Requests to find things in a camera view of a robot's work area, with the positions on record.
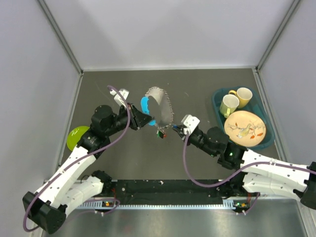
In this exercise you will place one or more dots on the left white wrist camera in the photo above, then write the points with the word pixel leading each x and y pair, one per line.
pixel 118 98

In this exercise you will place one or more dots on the metal key disc blue handle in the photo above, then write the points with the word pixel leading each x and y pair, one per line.
pixel 156 103

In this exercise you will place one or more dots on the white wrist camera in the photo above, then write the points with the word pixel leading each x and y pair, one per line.
pixel 190 122
pixel 118 98

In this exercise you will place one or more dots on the yellow mug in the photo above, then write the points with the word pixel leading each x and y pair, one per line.
pixel 243 94

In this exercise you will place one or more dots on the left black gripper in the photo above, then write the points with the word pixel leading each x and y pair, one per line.
pixel 137 118

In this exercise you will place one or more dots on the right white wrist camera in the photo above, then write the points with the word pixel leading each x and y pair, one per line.
pixel 190 122

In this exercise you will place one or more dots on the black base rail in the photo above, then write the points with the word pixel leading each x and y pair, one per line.
pixel 168 191

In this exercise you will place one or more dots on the lime green plate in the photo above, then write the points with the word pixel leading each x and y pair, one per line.
pixel 75 135

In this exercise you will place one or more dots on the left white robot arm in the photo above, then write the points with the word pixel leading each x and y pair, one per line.
pixel 104 123

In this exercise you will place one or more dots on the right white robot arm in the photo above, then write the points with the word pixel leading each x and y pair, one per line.
pixel 253 172

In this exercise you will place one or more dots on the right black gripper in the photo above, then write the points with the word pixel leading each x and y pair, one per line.
pixel 180 130

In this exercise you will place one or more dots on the pale green mug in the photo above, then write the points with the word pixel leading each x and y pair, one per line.
pixel 228 105

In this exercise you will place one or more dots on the cream floral plate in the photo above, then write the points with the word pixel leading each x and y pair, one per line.
pixel 245 128

